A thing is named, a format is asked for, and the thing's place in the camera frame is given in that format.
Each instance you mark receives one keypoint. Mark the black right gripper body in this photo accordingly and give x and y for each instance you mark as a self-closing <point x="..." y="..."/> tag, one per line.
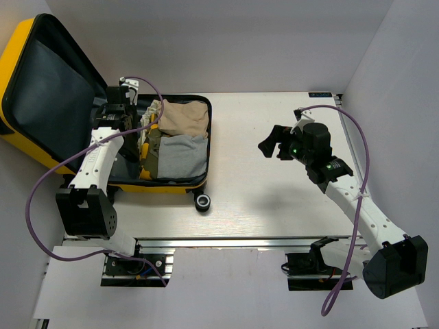
<point x="291" y="147"/>

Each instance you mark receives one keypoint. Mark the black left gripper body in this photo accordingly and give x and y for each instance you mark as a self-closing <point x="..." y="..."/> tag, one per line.
<point x="132" y="111"/>

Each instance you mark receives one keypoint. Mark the white green patterned garment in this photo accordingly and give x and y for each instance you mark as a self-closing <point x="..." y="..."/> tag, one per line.
<point x="149" y="116"/>

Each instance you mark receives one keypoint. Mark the camouflage yellow green garment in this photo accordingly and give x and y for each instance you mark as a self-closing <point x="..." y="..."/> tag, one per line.
<point x="149" y="153"/>

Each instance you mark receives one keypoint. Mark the beige garment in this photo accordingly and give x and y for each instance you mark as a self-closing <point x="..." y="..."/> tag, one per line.
<point x="189" y="119"/>

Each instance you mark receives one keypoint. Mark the grey cloth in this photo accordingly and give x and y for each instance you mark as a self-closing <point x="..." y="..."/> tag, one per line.
<point x="182" y="157"/>

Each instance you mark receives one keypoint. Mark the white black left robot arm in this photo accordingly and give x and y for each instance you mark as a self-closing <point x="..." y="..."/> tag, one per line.
<point x="85" y="206"/>

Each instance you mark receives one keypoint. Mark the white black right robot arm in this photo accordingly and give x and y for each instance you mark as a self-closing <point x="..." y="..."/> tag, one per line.
<point x="393" y="261"/>

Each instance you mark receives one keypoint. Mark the white foreground board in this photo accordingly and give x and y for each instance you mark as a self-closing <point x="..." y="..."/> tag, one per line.
<point x="213" y="288"/>

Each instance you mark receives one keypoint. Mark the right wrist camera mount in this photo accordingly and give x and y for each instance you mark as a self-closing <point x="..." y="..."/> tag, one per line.
<point x="303" y="117"/>

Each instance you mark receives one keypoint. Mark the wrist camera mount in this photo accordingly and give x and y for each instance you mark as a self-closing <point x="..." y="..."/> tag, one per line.
<point x="133" y="88"/>
<point x="303" y="117"/>

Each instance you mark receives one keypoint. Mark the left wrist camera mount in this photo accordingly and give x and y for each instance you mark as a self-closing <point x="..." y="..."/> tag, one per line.
<point x="133" y="88"/>

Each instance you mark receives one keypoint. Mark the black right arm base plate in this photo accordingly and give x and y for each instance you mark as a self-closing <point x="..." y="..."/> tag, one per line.
<point x="303" y="275"/>

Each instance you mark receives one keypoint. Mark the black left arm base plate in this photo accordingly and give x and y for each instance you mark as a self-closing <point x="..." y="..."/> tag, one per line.
<point x="120" y="272"/>

